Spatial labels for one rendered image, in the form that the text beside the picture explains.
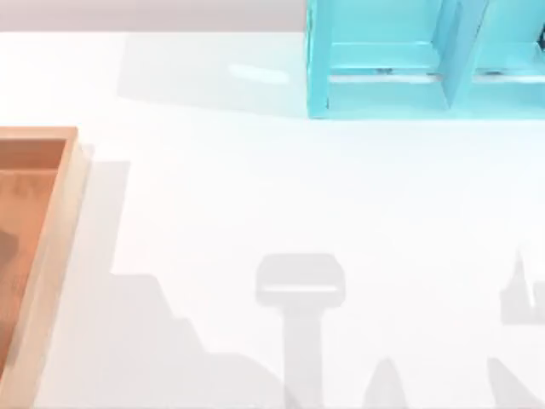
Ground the light blue rack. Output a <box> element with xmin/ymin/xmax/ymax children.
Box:
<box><xmin>304</xmin><ymin>0</ymin><xmax>545</xmax><ymax>121</ymax></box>

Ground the shallow salmon-coloured box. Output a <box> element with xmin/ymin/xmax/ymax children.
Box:
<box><xmin>0</xmin><ymin>126</ymin><xmax>80</xmax><ymax>409</ymax></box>

